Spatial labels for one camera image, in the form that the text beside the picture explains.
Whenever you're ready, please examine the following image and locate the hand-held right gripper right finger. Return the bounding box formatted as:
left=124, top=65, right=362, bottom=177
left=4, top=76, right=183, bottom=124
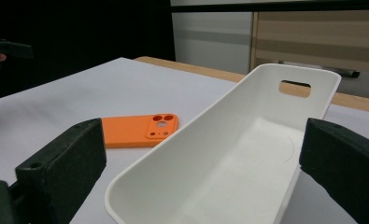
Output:
left=298, top=117, right=369, bottom=224

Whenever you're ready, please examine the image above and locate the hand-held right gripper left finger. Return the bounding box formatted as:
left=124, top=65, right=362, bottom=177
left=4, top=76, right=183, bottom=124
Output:
left=14, top=118, right=107, bottom=224

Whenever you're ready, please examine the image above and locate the orange phone case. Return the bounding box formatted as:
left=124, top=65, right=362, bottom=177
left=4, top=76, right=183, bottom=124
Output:
left=101, top=113, right=179, bottom=149

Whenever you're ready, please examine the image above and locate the white plastic bin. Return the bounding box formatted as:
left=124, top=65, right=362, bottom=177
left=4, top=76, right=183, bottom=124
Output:
left=104, top=63, right=343, bottom=224

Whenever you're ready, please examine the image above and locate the white table cover sheet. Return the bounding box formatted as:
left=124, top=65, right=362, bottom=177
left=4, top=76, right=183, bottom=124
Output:
left=0, top=56, right=369, bottom=224

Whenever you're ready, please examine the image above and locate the black curtain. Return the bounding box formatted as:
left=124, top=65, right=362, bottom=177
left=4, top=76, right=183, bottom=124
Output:
left=0, top=0, right=177, bottom=103

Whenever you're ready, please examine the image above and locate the wooden desk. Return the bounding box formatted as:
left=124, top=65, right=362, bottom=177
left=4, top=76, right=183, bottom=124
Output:
left=249, top=9, right=369, bottom=75

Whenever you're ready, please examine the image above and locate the wooden table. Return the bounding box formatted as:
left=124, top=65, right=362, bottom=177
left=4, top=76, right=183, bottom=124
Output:
left=135, top=55, right=369, bottom=115

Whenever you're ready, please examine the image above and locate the white cabinet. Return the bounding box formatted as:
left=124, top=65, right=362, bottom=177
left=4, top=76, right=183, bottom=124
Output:
left=171, top=11, right=254, bottom=76

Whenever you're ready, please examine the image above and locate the black frame bar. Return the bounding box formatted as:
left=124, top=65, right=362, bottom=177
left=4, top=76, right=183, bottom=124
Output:
left=169, top=1, right=369, bottom=14

